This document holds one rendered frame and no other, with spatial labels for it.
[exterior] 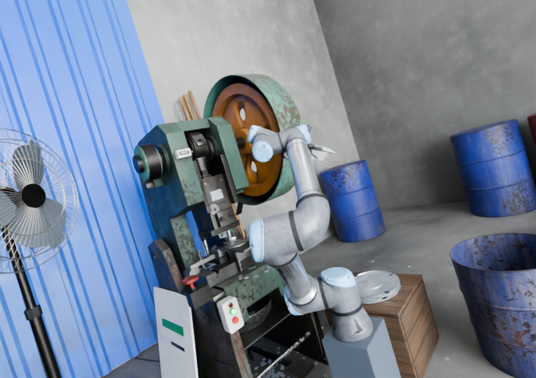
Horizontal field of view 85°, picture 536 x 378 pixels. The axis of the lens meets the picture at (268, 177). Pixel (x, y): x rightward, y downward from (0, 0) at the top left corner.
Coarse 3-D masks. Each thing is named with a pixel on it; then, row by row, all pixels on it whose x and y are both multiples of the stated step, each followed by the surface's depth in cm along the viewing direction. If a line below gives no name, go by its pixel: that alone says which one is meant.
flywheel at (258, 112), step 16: (224, 96) 189; (240, 96) 182; (256, 96) 166; (224, 112) 199; (256, 112) 175; (272, 112) 160; (240, 128) 190; (272, 128) 163; (256, 160) 186; (272, 160) 175; (256, 176) 190; (272, 176) 173; (256, 192) 189
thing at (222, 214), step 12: (204, 180) 157; (216, 180) 162; (216, 192) 160; (216, 204) 159; (228, 204) 164; (204, 216) 161; (216, 216) 156; (228, 216) 159; (204, 228) 165; (216, 228) 157
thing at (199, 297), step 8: (192, 288) 128; (200, 288) 129; (208, 288) 131; (192, 296) 126; (200, 296) 128; (208, 296) 130; (192, 304) 126; (200, 304) 127; (208, 304) 134; (216, 312) 132; (216, 320) 132
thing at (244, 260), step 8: (240, 240) 162; (248, 240) 158; (224, 248) 157; (232, 248) 151; (240, 248) 146; (248, 248) 142; (232, 256) 154; (240, 256) 152; (248, 256) 155; (240, 264) 152; (248, 264) 154
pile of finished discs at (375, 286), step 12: (360, 276) 168; (372, 276) 163; (384, 276) 159; (396, 276) 155; (360, 288) 154; (372, 288) 149; (384, 288) 147; (396, 288) 145; (372, 300) 141; (384, 300) 141
